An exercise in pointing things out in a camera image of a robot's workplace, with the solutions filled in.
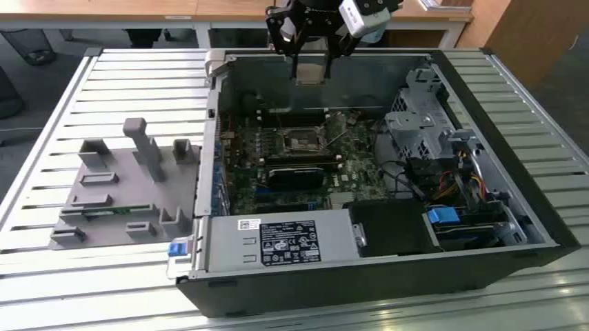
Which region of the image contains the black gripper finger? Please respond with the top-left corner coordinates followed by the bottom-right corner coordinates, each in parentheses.
top-left (264, 3), bottom-right (307, 81)
top-left (320, 20), bottom-right (360, 80)

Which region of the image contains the silver square CPU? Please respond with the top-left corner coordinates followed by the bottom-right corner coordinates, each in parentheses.
top-left (295, 63), bottom-right (327, 86)

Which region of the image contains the black CPU socket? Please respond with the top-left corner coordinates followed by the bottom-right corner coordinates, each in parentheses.
top-left (280, 126), bottom-right (330, 154)

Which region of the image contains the stack of books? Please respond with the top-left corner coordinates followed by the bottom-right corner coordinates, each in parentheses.
top-left (415, 0), bottom-right (475, 12)

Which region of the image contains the grey metal drive cage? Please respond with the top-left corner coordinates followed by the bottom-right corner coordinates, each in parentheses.
top-left (383, 67), bottom-right (479, 160)

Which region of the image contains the long wooden desk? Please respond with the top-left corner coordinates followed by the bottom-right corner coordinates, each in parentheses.
top-left (0, 0), bottom-right (475, 49)

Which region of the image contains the green motherboard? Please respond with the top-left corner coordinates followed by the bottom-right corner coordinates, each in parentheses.
top-left (217, 109), bottom-right (392, 214)

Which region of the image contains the black graphics card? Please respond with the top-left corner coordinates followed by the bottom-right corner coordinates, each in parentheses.
top-left (266, 167), bottom-right (326, 190)

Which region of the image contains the brown wooden cabinet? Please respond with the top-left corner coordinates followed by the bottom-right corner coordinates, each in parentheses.
top-left (481, 0), bottom-right (589, 91)

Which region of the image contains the small silver chipset heatsink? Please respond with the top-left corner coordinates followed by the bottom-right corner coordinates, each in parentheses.
top-left (330, 192), bottom-right (356, 210)

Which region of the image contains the grey plastic parts rack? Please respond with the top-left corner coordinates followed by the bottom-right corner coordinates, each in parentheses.
top-left (48, 117), bottom-right (203, 251)

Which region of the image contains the black plastic fan shroud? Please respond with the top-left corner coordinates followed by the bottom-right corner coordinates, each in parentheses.
top-left (344, 199), bottom-right (443, 258)

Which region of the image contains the blue disk carrier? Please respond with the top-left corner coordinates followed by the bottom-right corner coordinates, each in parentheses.
top-left (426, 205), bottom-right (461, 228)

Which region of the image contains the black mesh waste bin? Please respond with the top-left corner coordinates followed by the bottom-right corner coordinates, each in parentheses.
top-left (0, 29), bottom-right (59, 66)

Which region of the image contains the silver power supply unit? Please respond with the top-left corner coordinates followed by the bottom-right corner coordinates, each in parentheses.
top-left (196, 208), bottom-right (359, 272)

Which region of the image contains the green RAM stick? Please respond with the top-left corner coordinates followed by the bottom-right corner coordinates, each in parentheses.
top-left (81, 205), bottom-right (152, 217)

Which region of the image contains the black open PC case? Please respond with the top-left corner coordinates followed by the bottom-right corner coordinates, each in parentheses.
top-left (176, 48), bottom-right (581, 318)

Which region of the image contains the small silver wrist camera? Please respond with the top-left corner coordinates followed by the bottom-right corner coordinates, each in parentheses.
top-left (279, 16), bottom-right (298, 43)

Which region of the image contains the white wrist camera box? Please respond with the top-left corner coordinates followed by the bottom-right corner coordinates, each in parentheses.
top-left (339, 0), bottom-right (392, 36)

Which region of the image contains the grey case release handle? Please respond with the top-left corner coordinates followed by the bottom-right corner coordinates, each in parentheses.
top-left (203, 51), bottom-right (232, 79)

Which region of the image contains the black data cable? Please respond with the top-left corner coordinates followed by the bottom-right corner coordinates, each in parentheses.
top-left (376, 160), bottom-right (424, 201)

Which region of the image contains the coloured power wire bundle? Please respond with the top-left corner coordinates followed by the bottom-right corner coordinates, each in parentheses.
top-left (431, 168), bottom-right (490, 204)

